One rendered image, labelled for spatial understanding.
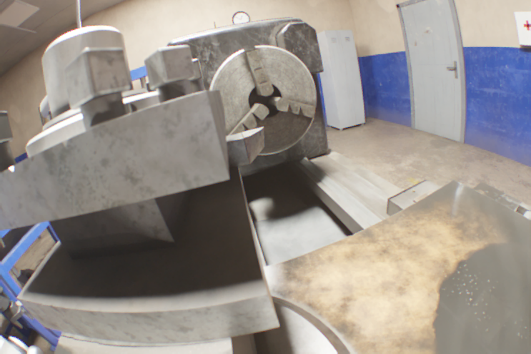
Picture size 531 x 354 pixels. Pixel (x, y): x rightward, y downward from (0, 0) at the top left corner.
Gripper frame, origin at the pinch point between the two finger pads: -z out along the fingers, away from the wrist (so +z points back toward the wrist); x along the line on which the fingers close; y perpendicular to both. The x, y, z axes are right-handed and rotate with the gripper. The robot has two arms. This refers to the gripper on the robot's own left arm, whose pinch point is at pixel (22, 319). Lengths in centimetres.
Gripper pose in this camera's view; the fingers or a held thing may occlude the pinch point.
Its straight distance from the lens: 133.6
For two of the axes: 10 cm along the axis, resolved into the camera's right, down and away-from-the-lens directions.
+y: -7.3, -1.3, 6.7
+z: -2.5, -8.7, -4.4
